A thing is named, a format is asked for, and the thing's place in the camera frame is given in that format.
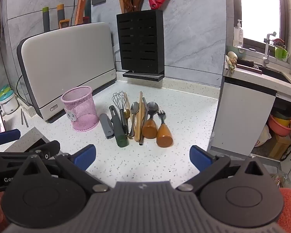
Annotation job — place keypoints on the white cabinet door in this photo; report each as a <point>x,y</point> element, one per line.
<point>242,119</point>

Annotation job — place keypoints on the pink mesh utensil cup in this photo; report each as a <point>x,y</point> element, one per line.
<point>82,111</point>

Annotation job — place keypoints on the silver spoon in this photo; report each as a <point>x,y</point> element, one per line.
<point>135,108</point>

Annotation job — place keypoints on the gold spoon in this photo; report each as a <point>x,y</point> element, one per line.
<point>127,112</point>

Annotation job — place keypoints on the white cup teal lid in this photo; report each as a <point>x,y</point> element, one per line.
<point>7,104</point>

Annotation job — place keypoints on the orange black small tool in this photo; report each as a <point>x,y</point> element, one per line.
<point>64,24</point>

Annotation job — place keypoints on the clear pump soap bottle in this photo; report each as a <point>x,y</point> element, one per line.
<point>238,35</point>

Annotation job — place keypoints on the steel chopstick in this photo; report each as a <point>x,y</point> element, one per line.
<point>25,120</point>
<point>22,116</point>

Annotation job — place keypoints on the sink caddy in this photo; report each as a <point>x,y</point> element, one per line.
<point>277,42</point>

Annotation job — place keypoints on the white knife sterilizer appliance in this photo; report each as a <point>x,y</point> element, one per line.
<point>68,60</point>

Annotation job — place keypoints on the cardboard box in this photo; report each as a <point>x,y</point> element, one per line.
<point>280,146</point>

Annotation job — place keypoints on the white green vegetable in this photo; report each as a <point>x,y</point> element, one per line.
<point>230,62</point>

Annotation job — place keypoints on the white plastic bag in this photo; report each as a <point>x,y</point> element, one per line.
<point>263,136</point>

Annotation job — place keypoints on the dark red cutting board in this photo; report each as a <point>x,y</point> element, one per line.
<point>249,69</point>

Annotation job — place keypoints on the dark red small tool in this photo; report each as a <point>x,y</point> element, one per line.
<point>86,19</point>

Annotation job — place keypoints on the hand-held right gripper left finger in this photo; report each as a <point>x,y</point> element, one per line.
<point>84,159</point>

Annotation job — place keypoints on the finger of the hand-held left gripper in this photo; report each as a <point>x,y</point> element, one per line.
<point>7,136</point>
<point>48,150</point>

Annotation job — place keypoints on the black slotted knife block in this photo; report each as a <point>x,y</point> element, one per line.
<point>140,41</point>

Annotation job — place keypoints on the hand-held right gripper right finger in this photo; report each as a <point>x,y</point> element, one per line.
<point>200,157</point>

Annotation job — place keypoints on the orange plastic basin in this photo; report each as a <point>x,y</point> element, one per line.
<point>280,128</point>

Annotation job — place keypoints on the white sink faucet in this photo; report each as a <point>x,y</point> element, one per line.
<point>266,51</point>

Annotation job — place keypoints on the black sink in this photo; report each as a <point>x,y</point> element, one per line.
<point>278,76</point>

